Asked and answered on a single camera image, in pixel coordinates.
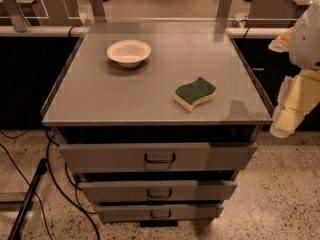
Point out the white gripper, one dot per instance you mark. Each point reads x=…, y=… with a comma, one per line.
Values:
x=307, y=44

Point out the grey top drawer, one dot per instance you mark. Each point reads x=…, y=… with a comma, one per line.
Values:
x=156, y=157

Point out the grey drawer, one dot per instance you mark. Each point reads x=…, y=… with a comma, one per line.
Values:
x=142, y=191
x=133, y=213
x=156, y=157

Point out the grey metal drawer cabinet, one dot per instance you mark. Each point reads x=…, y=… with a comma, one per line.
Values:
x=97, y=101

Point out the grey middle drawer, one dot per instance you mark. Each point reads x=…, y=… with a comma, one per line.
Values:
x=142, y=191

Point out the grey bottom drawer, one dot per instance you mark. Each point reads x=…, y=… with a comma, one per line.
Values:
x=133, y=213

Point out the grey background desk right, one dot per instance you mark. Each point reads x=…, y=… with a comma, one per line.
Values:
x=275, y=13

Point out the grey background desk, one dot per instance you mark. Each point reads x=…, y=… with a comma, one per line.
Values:
x=50, y=12
x=275, y=13

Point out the green and yellow sponge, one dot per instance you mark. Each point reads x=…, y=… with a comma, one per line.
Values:
x=194, y=93

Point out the white ceramic bowl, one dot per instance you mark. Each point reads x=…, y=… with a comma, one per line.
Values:
x=129, y=53

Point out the grey background desk left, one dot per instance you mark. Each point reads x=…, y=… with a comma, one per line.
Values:
x=50, y=12

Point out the black floor bar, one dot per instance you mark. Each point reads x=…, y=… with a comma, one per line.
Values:
x=17, y=226

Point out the grey right post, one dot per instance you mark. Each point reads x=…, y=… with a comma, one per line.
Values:
x=224, y=9

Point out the grey post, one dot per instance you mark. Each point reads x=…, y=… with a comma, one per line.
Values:
x=98, y=11
x=224, y=9
x=18, y=21

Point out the grey middle post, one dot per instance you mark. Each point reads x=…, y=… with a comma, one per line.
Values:
x=98, y=11

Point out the white horizontal rail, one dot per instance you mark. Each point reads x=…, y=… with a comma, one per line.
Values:
x=62, y=31

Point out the grey left post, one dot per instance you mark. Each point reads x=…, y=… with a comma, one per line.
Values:
x=18, y=21

